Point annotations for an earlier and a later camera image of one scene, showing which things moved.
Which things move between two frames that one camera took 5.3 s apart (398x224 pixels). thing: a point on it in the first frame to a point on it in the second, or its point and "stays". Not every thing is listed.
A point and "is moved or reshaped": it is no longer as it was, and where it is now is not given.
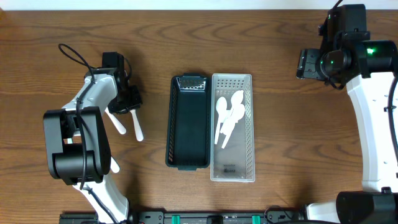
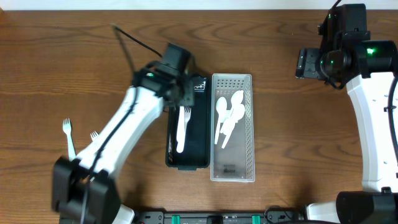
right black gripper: x=306 y=63 stays
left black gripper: x=127 y=101 to x=182 y=94
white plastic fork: x=139 y=132 is moved or reshaped
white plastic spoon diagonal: x=236 y=99 stays
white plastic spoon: x=221 y=108 stays
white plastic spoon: x=237 y=114 stays
